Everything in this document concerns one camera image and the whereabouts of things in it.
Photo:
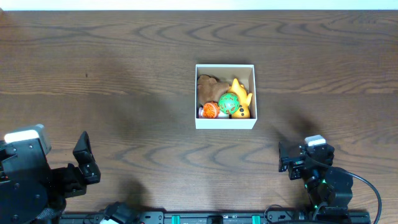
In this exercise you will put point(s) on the green number ball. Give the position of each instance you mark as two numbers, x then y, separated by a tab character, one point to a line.
229	103

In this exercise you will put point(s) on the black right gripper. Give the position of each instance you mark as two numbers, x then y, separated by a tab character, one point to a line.
297	163

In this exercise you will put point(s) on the orange lattice ball toy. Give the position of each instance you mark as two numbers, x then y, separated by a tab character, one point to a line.
210	110

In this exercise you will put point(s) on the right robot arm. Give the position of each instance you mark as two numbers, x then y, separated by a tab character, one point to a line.
328	187

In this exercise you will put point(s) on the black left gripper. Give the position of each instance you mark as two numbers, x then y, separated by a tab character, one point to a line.
73	179

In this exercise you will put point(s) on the brown plush bear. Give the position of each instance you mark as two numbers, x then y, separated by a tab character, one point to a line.
209	89

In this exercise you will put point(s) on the yellow plastic toy figure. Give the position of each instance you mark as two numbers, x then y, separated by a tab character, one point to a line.
244	98

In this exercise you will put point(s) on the pink white duck toy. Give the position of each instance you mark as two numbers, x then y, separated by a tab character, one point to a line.
220	116

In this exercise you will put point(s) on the white cardboard box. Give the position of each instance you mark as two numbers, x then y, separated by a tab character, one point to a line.
226	73

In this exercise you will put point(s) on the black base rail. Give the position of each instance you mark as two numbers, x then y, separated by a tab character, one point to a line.
121	213

